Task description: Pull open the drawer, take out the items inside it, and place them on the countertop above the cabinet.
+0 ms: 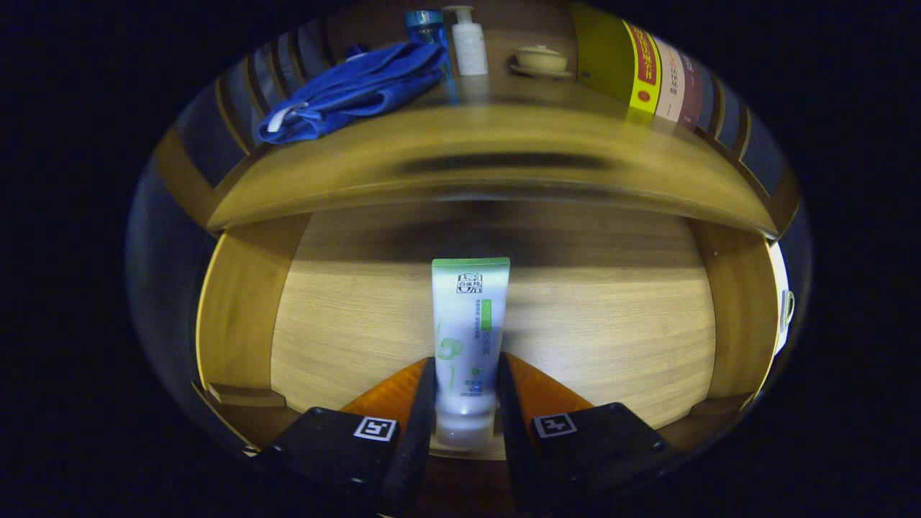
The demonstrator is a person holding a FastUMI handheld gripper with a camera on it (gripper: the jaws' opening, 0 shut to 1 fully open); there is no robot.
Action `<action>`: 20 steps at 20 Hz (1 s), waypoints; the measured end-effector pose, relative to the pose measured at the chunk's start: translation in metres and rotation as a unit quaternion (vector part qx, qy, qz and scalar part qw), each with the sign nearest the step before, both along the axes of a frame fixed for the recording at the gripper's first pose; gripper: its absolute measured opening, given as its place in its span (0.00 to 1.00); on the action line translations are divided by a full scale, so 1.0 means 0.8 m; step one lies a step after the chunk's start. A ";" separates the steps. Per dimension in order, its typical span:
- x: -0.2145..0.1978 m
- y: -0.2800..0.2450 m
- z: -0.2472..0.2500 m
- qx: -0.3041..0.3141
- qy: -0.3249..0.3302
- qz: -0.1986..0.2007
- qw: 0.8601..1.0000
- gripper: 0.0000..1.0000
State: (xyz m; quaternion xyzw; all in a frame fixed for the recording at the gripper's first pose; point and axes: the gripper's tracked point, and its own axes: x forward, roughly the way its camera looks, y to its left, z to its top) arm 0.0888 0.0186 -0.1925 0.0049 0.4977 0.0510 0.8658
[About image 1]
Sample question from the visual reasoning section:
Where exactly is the blue folded towel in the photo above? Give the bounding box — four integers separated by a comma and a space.
256, 42, 450, 145

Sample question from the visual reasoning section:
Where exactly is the white pump bottle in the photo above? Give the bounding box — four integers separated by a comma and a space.
444, 6, 489, 77

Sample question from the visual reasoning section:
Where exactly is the wooden drawer with black knob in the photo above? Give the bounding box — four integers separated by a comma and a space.
193, 201, 781, 461

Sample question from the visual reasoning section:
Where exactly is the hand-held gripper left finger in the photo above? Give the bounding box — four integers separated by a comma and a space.
255, 356, 438, 515

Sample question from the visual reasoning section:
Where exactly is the wooden cabinet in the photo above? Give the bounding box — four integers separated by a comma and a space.
155, 0, 803, 242

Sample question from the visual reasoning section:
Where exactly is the black backdrop cloth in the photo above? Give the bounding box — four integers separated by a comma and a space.
126, 162, 217, 440

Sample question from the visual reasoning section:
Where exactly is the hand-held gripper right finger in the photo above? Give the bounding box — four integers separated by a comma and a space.
495, 351, 677, 504

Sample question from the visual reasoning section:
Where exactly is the yellow book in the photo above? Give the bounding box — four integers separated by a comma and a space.
572, 4, 661, 116

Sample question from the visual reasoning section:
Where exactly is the beige lidded teacup with saucer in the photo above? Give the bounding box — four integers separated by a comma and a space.
509, 45, 574, 80

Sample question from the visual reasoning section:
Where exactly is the white and green tube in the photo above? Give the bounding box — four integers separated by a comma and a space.
431, 257, 511, 450

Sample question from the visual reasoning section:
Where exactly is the dark red book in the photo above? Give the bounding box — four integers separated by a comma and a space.
676, 56, 704, 132

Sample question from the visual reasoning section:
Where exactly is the wooden countertop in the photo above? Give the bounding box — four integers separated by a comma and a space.
207, 68, 779, 238

